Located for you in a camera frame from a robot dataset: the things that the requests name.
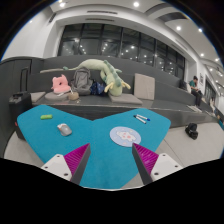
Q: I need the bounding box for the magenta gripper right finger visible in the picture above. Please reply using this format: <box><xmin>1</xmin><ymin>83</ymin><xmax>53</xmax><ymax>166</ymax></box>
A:
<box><xmin>132</xmin><ymin>143</ymin><xmax>182</xmax><ymax>185</ymax></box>

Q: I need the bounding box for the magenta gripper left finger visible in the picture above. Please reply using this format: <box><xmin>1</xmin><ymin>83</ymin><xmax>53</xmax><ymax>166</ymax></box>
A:
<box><xmin>42</xmin><ymin>144</ymin><xmax>91</xmax><ymax>185</ymax></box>

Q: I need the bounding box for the grey computer mouse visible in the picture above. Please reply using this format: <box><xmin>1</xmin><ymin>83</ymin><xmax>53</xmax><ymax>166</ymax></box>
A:
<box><xmin>57</xmin><ymin>123</ymin><xmax>72</xmax><ymax>136</ymax></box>

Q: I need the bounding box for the round white mouse pad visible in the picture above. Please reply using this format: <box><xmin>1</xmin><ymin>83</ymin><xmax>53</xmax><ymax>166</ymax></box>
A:
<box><xmin>109</xmin><ymin>126</ymin><xmax>141</xmax><ymax>147</ymax></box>

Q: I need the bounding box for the blue heart shaped table mat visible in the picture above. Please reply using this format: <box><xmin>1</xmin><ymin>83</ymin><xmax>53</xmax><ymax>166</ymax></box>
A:
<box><xmin>17</xmin><ymin>105</ymin><xmax>171</xmax><ymax>189</ymax></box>

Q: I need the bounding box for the black capped marker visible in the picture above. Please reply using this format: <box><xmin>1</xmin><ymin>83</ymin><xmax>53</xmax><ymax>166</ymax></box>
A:
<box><xmin>133</xmin><ymin>115</ymin><xmax>146</xmax><ymax>124</ymax></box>

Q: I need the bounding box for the black bag on floor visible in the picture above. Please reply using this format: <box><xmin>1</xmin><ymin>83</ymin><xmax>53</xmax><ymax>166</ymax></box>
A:
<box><xmin>185</xmin><ymin>123</ymin><xmax>198</xmax><ymax>140</ymax></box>

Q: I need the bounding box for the blue capped marker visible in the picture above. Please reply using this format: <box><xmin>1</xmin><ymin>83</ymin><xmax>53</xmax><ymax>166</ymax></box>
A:
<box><xmin>136</xmin><ymin>114</ymin><xmax>151</xmax><ymax>121</ymax></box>

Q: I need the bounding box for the green eraser block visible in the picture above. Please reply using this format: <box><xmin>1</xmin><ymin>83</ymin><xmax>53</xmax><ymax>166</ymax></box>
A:
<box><xmin>40</xmin><ymin>114</ymin><xmax>53</xmax><ymax>120</ymax></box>

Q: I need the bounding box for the small brown round bag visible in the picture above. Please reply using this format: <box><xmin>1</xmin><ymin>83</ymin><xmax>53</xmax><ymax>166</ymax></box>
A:
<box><xmin>68</xmin><ymin>92</ymin><xmax>79</xmax><ymax>101</ymax></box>

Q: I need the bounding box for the round grey seat cushion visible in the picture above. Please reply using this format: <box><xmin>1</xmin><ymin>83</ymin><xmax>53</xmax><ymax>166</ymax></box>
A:
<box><xmin>45</xmin><ymin>92</ymin><xmax>68</xmax><ymax>102</ymax></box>

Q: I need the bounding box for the grey flat seat cushion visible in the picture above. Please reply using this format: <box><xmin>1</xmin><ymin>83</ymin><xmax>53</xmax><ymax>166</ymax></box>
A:
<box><xmin>109</xmin><ymin>93</ymin><xmax>143</xmax><ymax>105</ymax></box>

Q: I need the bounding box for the grey cushion far left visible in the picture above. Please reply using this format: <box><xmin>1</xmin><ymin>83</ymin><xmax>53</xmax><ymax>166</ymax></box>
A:
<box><xmin>31</xmin><ymin>92</ymin><xmax>45</xmax><ymax>103</ymax></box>

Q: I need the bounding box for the dark blue bag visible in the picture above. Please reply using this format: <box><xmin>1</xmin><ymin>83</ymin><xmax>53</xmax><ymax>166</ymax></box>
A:
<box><xmin>90</xmin><ymin>82</ymin><xmax>105</xmax><ymax>96</ymax></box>

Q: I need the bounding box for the pink plush cushion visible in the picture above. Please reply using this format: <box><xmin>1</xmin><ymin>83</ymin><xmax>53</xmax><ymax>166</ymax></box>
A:
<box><xmin>51</xmin><ymin>75</ymin><xmax>71</xmax><ymax>94</ymax></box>

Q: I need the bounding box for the black suitcase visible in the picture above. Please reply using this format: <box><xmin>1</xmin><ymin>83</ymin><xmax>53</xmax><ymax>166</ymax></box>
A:
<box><xmin>9</xmin><ymin>91</ymin><xmax>32</xmax><ymax>140</ymax></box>

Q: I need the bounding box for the grey backpack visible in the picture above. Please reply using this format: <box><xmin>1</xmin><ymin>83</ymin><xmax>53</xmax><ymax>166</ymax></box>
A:
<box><xmin>71</xmin><ymin>67</ymin><xmax>93</xmax><ymax>96</ymax></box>

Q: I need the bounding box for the seated person green shirt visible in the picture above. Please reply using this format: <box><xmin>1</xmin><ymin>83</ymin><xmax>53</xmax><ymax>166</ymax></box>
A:
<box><xmin>189</xmin><ymin>76</ymin><xmax>202</xmax><ymax>107</ymax></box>

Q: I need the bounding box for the green dragon plush toy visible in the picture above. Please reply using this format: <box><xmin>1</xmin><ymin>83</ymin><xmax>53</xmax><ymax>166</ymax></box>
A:
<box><xmin>63</xmin><ymin>58</ymin><xmax>132</xmax><ymax>97</ymax></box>

